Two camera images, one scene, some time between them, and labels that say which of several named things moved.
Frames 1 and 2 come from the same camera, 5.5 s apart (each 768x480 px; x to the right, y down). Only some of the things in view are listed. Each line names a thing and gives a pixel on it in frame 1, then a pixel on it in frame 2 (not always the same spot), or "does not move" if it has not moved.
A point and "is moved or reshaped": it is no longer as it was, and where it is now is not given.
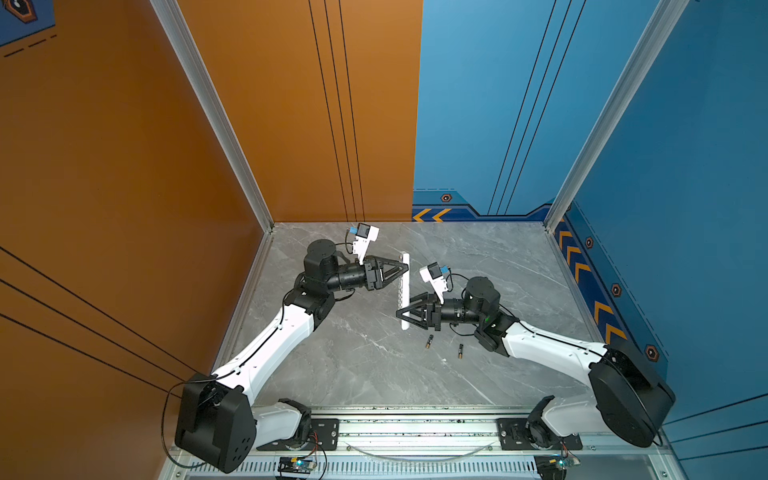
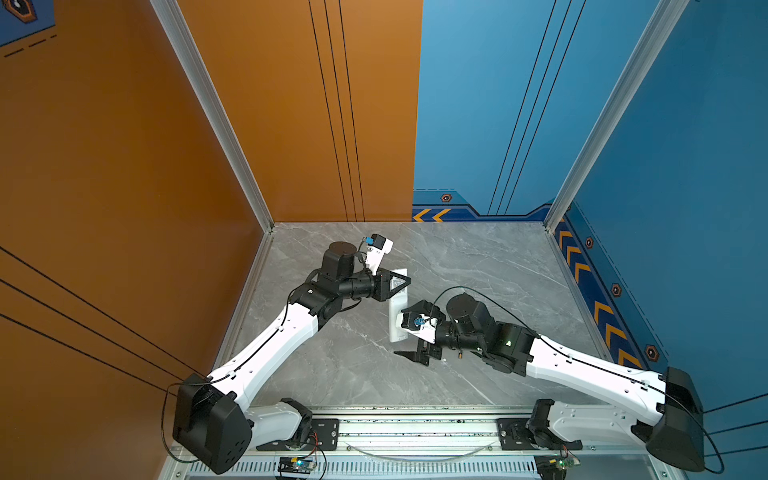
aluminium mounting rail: [450, 429] does not move
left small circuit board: [296, 465] does not move
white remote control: [405, 291] is moved or reshaped
